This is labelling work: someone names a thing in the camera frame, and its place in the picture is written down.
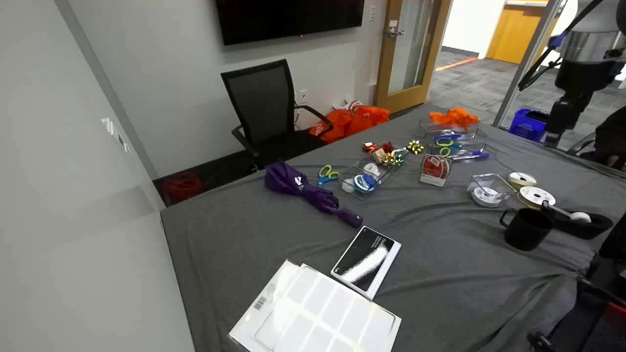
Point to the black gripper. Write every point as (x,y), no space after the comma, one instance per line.
(566,112)

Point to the red ribbon tape roll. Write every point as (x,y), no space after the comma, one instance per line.
(435,165)

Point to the dark sleeved forearm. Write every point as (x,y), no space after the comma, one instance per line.
(615,134)

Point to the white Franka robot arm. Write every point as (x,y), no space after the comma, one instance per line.
(588,46)

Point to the small white ribbon spool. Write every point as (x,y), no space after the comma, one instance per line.
(521,179)

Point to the large white ribbon spool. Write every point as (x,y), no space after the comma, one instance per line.
(537,196)

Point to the long clear pen container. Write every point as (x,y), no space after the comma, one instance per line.
(466,151)

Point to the clear container with white ribbon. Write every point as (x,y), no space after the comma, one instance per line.
(490,189)

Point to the clear container with orange cloth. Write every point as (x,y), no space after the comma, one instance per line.
(456,130)

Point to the black tape dispenser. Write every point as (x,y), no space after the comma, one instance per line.
(584,226)

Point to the white ribbon roll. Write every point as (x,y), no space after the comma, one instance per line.
(486,194)

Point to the blue ribbon roll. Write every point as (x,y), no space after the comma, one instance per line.
(365,183)

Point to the clear container with blue ribbon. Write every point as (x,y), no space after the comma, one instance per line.
(363,183)

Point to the blue bin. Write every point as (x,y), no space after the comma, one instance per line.
(527,124)

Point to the blue pens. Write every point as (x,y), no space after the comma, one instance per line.
(470,155)

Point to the orange plastic object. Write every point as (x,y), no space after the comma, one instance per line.
(453,118)

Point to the black mug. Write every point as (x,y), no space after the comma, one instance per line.
(527,230)

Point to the colourful scissors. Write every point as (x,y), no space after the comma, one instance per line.
(445,146)

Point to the small red-white package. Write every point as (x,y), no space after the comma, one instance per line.
(431,181)

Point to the yellow black gift bow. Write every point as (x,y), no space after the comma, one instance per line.
(415,148)

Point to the gold green gift bows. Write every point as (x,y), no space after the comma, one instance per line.
(392,159)

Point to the wooden door with glass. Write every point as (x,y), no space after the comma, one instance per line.
(384,65)

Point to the grey table cloth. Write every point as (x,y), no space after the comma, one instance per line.
(456,275)

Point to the red gift bow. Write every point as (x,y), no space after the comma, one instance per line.
(370,148)

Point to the orange bag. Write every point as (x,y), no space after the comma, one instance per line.
(349,122)

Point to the green blue scissors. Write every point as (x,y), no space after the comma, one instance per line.
(327,173)

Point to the black tablet box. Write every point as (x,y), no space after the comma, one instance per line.
(365,261)

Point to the purple folded umbrella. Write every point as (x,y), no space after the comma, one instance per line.
(306,189)

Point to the black office chair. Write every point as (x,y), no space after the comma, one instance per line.
(265,108)

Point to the white label sheet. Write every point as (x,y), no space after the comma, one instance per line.
(314,316)

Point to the white wall outlet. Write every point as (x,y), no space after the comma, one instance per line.
(304,95)

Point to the black wall television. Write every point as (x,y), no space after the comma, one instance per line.
(286,18)

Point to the white wall switch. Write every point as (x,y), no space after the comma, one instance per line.
(108,126)

